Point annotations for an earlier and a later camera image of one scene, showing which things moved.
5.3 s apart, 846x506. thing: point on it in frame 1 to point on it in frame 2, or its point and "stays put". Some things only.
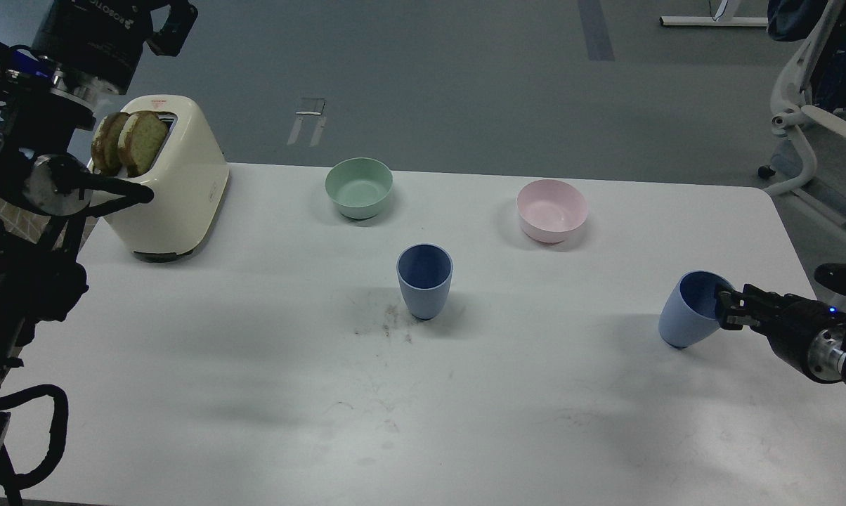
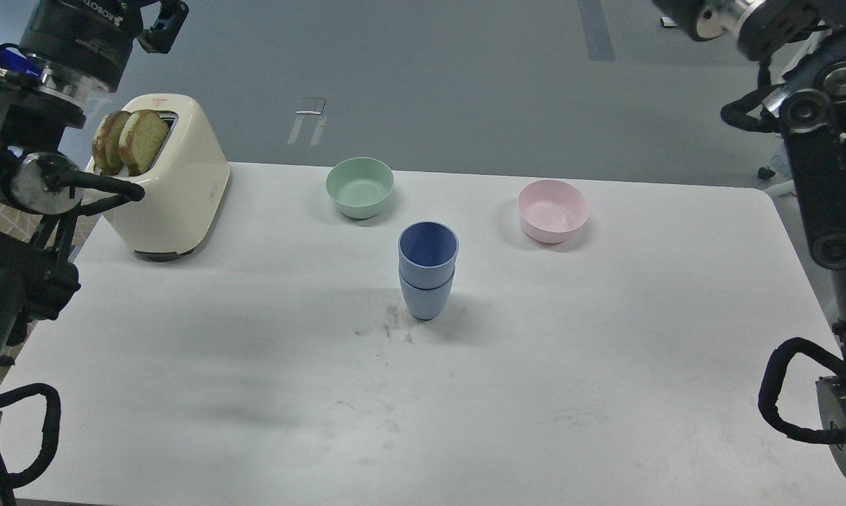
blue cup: [688, 311] to [427, 252]
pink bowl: [551, 210] stays put
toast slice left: [105, 155] stays put
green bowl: [360, 186] stays put
